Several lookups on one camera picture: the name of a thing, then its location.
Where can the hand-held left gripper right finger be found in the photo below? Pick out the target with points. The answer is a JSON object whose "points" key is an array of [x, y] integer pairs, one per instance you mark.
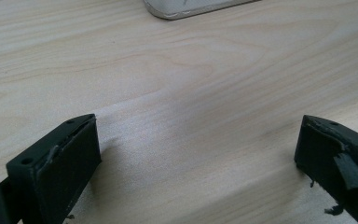
{"points": [[332, 161]]}

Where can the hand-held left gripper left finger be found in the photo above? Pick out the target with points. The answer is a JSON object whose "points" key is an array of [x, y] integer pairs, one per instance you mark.
{"points": [[56, 174]]}

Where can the white tray edge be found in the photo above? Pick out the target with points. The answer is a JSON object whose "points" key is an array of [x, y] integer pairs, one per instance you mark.
{"points": [[186, 7]]}

